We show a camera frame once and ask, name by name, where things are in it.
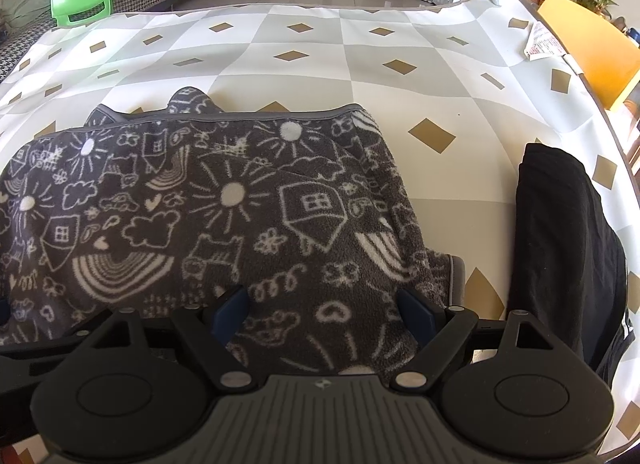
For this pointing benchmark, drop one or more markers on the folded black pants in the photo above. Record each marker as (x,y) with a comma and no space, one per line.
(560,244)

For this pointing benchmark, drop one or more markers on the grey doodle print fleece jacket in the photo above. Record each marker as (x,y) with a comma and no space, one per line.
(200,194)

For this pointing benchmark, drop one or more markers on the yellow chair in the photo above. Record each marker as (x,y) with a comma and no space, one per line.
(590,49)

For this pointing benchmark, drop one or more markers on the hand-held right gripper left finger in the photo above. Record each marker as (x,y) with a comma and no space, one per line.
(230,314)

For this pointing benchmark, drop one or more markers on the white paper leaflet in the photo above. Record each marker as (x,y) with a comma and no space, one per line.
(545,44)

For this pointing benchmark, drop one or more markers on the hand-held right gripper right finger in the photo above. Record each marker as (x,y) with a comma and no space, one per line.
(415,311)

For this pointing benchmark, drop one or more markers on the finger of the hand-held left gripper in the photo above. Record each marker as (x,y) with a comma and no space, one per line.
(15,354)

